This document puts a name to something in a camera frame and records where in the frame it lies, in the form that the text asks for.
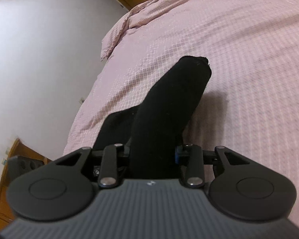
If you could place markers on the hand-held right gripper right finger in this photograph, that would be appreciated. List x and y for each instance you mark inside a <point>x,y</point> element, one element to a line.
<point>193,161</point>

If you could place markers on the wooden bedside table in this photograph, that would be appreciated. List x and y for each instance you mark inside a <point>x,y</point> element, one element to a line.
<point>10,199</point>

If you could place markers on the black button cardigan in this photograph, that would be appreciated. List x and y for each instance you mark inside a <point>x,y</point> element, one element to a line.
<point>164,109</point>

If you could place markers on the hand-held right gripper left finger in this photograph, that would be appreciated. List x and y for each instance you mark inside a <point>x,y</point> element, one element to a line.
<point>112,161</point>

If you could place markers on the pink checked blanket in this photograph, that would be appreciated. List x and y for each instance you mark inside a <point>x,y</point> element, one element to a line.
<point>226,42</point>

